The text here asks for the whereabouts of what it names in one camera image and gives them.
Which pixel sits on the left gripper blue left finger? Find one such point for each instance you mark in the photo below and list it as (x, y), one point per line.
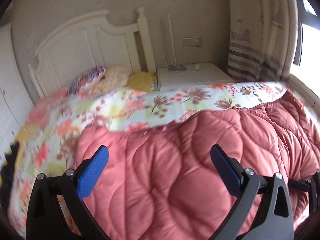
(89, 171)

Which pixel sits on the pink quilted coat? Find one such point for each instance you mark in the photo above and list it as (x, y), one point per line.
(160, 183)

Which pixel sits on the black garment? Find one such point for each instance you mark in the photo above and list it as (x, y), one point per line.
(7, 174)

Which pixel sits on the window with dark frame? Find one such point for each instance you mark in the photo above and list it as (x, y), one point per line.
(307, 50)

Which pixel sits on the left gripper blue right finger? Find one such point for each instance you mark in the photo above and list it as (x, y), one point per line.
(229, 170)

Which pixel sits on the pink floral pillow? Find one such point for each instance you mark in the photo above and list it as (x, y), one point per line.
(45, 104)

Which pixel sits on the white bedside table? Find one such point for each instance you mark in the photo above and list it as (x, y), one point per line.
(195, 74)

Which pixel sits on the patterned beige curtain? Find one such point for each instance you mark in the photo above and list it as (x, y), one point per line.
(263, 39)

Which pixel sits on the beige pillow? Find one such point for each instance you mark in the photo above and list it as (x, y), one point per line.
(115, 77)

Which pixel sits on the floral duvet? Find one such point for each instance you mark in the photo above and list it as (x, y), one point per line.
(49, 145)

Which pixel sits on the white bed headboard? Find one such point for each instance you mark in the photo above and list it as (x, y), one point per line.
(87, 41)

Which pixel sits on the colourful round cushion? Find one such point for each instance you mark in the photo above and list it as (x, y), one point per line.
(86, 80)

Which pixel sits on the white wardrobe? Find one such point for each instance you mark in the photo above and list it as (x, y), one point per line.
(15, 100)

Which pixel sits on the wall power socket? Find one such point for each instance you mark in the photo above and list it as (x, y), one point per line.
(190, 42)

